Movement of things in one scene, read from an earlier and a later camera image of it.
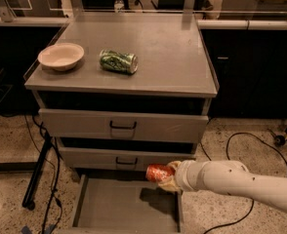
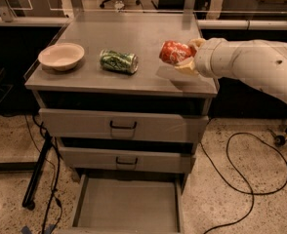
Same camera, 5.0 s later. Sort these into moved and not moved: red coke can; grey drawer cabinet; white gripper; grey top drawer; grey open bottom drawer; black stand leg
Moved: white gripper; red coke can
Not moved: grey top drawer; black stand leg; grey open bottom drawer; grey drawer cabinet
